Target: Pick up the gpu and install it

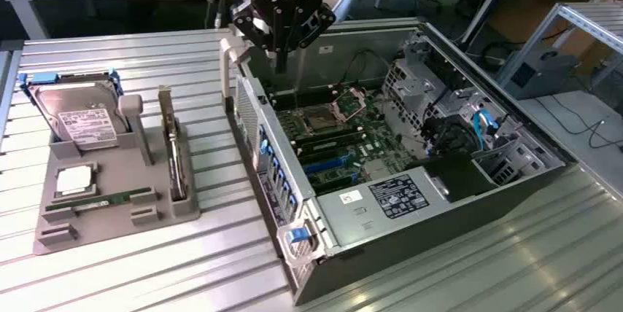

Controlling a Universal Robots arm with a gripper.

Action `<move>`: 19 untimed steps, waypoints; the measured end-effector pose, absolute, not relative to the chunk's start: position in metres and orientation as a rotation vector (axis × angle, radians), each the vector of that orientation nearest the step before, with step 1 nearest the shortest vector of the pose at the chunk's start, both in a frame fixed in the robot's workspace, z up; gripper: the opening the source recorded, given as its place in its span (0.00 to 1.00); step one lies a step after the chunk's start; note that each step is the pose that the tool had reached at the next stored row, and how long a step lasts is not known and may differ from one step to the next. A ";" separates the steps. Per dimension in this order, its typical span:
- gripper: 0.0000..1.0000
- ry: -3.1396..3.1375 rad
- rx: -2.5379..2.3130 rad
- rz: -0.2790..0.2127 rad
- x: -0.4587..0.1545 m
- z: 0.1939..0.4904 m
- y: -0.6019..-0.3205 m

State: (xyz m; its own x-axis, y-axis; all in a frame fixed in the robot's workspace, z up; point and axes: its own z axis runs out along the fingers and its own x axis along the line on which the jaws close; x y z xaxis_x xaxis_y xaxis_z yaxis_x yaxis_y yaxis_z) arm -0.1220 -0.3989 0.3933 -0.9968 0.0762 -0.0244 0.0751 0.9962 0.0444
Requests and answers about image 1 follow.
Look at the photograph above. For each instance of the low profile graphics card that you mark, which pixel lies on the low profile graphics card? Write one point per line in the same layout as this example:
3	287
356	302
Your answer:
173	144

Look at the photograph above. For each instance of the open socket cover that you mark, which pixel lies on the open socket cover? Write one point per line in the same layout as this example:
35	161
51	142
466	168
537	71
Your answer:
337	109

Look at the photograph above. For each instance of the CPU socket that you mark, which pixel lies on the CPU socket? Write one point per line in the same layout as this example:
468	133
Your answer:
319	120

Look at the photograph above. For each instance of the silver perforated drive cage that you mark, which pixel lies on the silver perforated drive cage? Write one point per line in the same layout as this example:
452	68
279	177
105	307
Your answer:
414	86

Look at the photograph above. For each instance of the blue slot clip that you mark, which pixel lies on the blue slot clip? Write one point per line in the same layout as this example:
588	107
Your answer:
263	134
279	180
286	194
274	165
267	150

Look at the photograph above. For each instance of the installed RAM stick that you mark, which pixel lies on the installed RAM stick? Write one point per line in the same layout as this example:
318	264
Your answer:
326	147

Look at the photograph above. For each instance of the green motherboard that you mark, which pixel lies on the green motherboard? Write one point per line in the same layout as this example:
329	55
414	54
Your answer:
380	144

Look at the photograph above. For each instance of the black expansion slot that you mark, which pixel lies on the black expansion slot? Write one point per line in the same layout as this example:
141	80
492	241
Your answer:
336	182
323	154

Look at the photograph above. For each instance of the black stand pole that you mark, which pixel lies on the black stand pole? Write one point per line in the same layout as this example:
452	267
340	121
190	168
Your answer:
492	2

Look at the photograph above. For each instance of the blue expansion slot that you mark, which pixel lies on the blue expansion slot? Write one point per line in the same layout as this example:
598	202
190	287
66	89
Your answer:
323	166

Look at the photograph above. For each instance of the brown wooden cabinet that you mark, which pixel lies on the brown wooden cabinet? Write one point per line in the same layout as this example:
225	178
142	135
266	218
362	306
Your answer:
524	16

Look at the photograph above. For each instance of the silver hard disk drive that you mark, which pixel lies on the silver hard disk drive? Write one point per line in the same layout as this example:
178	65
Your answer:
73	108

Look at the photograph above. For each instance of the blue disk caddy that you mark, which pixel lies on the blue disk caddy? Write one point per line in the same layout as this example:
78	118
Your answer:
45	79

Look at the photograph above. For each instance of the grey box device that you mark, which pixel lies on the grey box device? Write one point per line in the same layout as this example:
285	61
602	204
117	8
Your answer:
545	75

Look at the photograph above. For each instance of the black plastic shroud box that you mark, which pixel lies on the black plastic shroud box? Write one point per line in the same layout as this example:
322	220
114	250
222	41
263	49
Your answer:
453	177

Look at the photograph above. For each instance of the grey printed parts rack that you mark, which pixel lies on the grey printed parts rack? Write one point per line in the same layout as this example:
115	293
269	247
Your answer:
117	181

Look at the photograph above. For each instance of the grey power supply unit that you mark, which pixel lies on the grey power supply unit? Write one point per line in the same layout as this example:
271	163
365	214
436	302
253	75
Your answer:
350	217

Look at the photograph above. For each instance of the silver disk bay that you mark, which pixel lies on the silver disk bay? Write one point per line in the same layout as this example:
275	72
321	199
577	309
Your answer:
516	159

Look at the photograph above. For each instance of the loose green RAM stick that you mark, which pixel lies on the loose green RAM stick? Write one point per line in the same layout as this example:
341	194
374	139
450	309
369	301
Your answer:
113	198

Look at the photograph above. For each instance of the silver CPU chip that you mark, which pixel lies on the silver CPU chip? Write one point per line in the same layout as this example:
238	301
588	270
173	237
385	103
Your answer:
73	181

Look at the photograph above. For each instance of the blue case latch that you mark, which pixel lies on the blue case latch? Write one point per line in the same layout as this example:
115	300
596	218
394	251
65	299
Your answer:
298	236

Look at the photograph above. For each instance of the open black PC case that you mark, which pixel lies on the open black PC case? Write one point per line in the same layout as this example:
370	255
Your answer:
414	253

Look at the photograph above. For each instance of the grey printed corner bracket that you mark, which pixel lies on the grey printed corner bracket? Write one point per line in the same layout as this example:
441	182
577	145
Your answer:
283	253
226	71

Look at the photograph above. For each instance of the aluminium frame table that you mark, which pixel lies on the aluminium frame table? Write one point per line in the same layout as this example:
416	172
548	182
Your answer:
585	16

